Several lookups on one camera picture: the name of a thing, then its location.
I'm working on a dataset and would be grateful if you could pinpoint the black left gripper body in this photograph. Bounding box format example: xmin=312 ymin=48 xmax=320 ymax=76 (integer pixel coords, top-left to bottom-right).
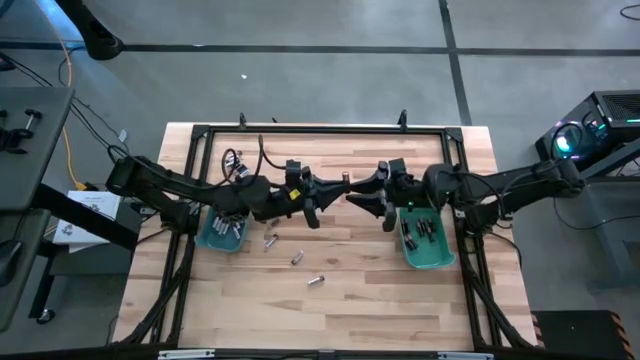
xmin=272 ymin=168 xmax=322 ymax=231

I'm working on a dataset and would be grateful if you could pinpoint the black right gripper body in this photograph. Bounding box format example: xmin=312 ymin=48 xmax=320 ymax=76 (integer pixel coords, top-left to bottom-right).
xmin=378 ymin=159 xmax=442 ymax=233

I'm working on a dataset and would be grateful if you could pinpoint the teal plastic bin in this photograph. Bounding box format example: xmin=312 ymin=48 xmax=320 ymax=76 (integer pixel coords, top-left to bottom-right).
xmin=193 ymin=207 xmax=251 ymax=254
xmin=397 ymin=207 xmax=457 ymax=270

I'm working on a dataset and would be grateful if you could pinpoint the white power adapter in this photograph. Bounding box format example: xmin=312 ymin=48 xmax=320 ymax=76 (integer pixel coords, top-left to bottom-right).
xmin=130 ymin=201 xmax=162 ymax=216

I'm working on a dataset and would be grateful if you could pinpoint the grey metal stand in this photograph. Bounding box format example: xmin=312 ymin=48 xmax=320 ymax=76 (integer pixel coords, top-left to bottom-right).
xmin=551 ymin=137 xmax=640 ymax=294

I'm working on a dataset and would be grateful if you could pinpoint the white paper sheet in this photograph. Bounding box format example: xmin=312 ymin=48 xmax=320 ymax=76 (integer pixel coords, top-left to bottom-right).
xmin=51 ymin=191 xmax=123 ymax=247

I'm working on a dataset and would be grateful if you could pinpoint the black hazard-striped mat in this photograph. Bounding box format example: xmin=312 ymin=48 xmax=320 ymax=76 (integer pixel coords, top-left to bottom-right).
xmin=529 ymin=309 xmax=637 ymax=360

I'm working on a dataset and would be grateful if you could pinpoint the black PC tower with lights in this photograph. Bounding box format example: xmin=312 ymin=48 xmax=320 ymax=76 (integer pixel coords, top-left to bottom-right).
xmin=533 ymin=88 xmax=640 ymax=175

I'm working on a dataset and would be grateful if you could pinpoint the black stand base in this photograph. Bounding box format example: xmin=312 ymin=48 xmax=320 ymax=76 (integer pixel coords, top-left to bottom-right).
xmin=53 ymin=0 xmax=126 ymax=62

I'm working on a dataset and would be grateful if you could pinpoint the grey side table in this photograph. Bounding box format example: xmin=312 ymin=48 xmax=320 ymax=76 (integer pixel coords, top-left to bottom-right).
xmin=0 ymin=86 xmax=141 ymax=251

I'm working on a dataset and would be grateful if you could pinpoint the black metal clamp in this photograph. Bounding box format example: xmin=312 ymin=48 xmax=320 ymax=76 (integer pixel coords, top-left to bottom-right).
xmin=23 ymin=107 xmax=44 ymax=133
xmin=0 ymin=127 xmax=34 ymax=154

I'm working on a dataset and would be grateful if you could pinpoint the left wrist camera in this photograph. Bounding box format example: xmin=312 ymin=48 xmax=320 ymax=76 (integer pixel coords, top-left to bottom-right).
xmin=283 ymin=158 xmax=303 ymax=188

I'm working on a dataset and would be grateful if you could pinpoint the black aluminium rig frame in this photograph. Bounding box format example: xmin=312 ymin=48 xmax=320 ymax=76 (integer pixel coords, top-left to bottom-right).
xmin=110 ymin=110 xmax=540 ymax=360

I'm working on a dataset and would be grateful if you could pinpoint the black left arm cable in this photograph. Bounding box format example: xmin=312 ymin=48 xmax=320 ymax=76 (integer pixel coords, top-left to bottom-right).
xmin=221 ymin=133 xmax=291 ymax=190

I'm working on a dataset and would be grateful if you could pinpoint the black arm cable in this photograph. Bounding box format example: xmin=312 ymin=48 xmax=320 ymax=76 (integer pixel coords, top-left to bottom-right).
xmin=449 ymin=167 xmax=514 ymax=224
xmin=221 ymin=133 xmax=291 ymax=190

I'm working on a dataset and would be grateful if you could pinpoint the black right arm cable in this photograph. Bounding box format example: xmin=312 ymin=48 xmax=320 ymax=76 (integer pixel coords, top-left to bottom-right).
xmin=449 ymin=167 xmax=514 ymax=224

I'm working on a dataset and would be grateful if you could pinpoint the silver metal bracket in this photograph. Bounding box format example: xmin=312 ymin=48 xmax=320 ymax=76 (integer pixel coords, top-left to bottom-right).
xmin=156 ymin=348 xmax=217 ymax=360
xmin=436 ymin=351 xmax=495 ymax=360

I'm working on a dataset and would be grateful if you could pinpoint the black floor cable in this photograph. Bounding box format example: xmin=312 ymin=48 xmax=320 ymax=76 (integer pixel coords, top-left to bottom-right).
xmin=0 ymin=49 xmax=132 ymax=162

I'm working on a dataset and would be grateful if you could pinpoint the yellow cable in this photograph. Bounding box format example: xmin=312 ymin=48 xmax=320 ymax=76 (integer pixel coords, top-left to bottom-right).
xmin=47 ymin=19 xmax=90 ymax=192

